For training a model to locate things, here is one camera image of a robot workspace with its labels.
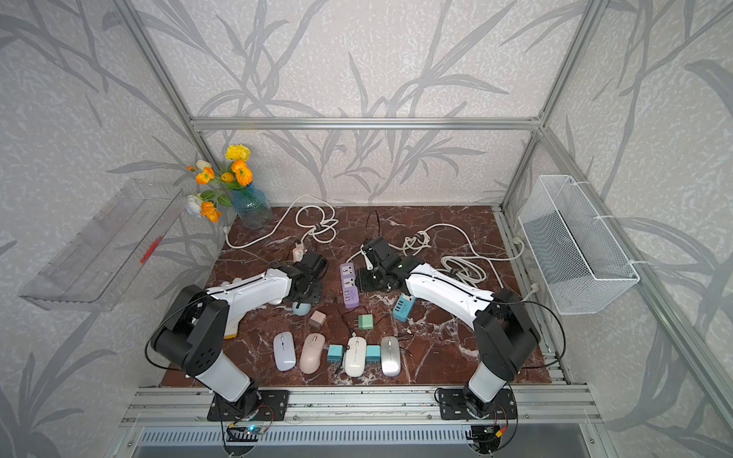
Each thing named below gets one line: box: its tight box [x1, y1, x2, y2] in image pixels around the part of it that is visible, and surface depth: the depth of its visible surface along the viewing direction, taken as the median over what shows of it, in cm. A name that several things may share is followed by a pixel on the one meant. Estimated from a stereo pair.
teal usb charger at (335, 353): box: [327, 344, 344, 364], surface depth 82 cm
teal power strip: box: [392, 291, 417, 323], surface depth 91 cm
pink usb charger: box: [308, 310, 327, 331], surface depth 89 cm
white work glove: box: [217, 277, 245, 340], surface depth 53 cm
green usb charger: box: [353, 313, 375, 331], surface depth 88 cm
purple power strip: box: [339, 262, 360, 310], surface depth 95 cm
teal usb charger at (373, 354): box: [366, 345, 382, 364], surface depth 82 cm
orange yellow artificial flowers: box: [186, 144, 253, 224], surface depth 87 cm
